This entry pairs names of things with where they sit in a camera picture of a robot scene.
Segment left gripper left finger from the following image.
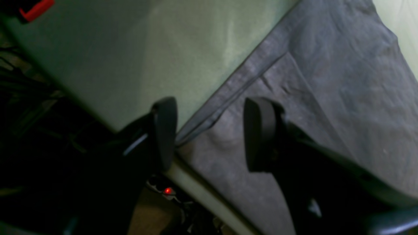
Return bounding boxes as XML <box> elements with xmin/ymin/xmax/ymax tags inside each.
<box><xmin>62</xmin><ymin>97</ymin><xmax>178</xmax><ymax>235</ymax></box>

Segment light green table cloth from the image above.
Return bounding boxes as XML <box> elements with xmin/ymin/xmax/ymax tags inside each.
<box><xmin>7</xmin><ymin>0</ymin><xmax>418</xmax><ymax>235</ymax></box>

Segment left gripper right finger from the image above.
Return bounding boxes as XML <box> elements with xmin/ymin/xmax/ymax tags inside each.
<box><xmin>243</xmin><ymin>97</ymin><xmax>418</xmax><ymax>235</ymax></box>

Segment red clamp at left corner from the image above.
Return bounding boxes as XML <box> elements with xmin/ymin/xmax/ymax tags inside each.
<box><xmin>17</xmin><ymin>0</ymin><xmax>55</xmax><ymax>22</ymax></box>

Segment grey t-shirt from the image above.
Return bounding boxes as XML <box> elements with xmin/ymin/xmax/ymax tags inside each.
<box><xmin>177</xmin><ymin>0</ymin><xmax>418</xmax><ymax>235</ymax></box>

